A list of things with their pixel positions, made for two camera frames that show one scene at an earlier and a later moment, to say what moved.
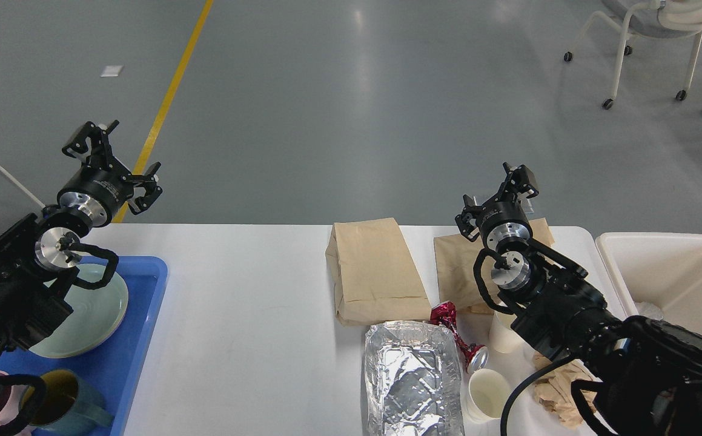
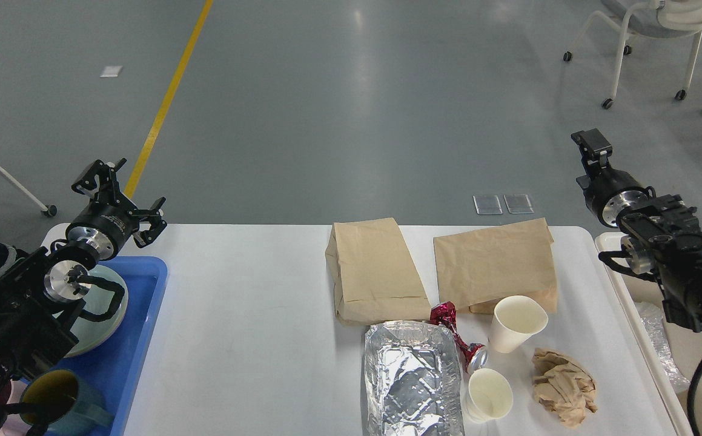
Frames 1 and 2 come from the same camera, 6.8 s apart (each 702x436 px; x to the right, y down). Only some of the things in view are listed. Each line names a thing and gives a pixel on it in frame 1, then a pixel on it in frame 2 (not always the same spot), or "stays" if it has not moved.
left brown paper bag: (375, 279) stays
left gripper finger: (152, 191) → (146, 237)
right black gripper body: (502, 219) → (611, 192)
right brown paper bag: (455, 257) stays
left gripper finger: (100, 154) → (100, 179)
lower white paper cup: (487, 392) stays
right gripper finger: (518, 180) → (595, 149)
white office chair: (665, 19) stays
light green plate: (97, 313) stays
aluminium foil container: (411, 382) stays
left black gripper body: (99, 188) → (106, 227)
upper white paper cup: (503, 337) stays
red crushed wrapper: (474, 356) stays
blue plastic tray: (111, 368) stays
